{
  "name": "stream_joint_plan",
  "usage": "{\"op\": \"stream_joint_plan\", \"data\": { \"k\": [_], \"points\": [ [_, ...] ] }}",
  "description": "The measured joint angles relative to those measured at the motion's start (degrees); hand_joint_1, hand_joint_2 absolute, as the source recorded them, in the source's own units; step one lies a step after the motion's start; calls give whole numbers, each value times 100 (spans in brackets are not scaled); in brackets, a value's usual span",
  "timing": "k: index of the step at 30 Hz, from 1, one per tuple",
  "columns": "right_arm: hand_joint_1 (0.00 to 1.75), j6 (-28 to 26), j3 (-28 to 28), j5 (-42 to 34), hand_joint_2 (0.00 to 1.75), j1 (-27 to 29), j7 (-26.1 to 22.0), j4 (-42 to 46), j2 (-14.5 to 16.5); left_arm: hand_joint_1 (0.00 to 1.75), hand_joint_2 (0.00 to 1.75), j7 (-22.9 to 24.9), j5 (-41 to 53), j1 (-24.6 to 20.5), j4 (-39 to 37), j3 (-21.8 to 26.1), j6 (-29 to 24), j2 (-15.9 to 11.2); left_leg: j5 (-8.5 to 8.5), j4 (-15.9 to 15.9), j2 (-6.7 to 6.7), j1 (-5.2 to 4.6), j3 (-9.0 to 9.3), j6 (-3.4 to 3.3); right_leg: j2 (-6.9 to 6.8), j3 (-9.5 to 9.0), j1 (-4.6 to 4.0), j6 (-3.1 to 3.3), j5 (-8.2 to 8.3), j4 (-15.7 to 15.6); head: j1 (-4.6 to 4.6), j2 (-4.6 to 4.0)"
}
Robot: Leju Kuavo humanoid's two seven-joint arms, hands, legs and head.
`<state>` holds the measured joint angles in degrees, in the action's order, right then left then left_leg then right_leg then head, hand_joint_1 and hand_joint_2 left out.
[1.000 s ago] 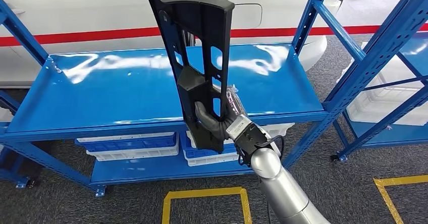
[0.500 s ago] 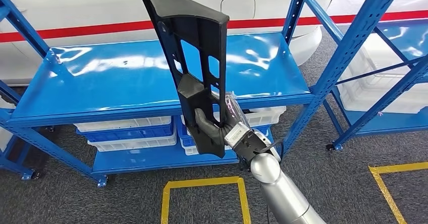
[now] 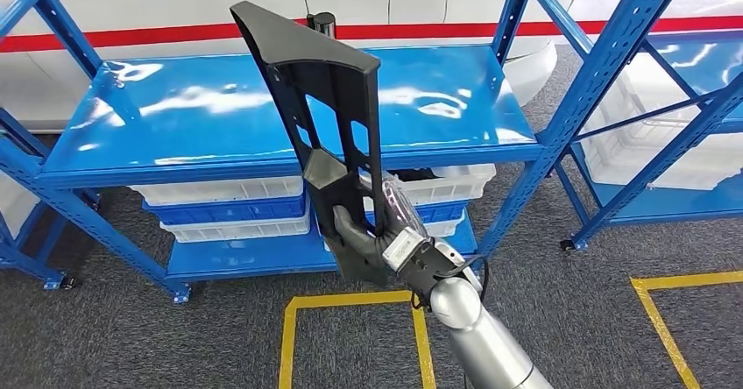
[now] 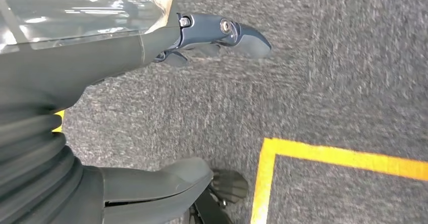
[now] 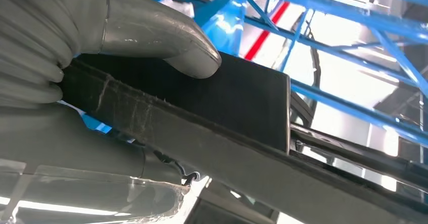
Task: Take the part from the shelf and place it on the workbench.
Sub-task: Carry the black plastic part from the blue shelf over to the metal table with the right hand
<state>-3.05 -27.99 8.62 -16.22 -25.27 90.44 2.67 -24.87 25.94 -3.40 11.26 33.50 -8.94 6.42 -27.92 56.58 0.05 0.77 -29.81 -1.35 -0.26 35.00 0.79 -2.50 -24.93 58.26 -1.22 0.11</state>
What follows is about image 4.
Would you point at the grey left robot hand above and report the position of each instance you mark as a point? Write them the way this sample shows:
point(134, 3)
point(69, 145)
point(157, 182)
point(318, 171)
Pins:
point(83, 48)

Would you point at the yellow floor tape line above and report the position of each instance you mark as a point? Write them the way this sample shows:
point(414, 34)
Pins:
point(59, 122)

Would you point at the dark robot foot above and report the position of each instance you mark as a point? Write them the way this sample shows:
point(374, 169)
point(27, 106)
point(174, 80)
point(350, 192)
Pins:
point(227, 185)

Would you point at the yellow floor tape square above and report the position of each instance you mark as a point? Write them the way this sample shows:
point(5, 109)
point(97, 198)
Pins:
point(334, 155)

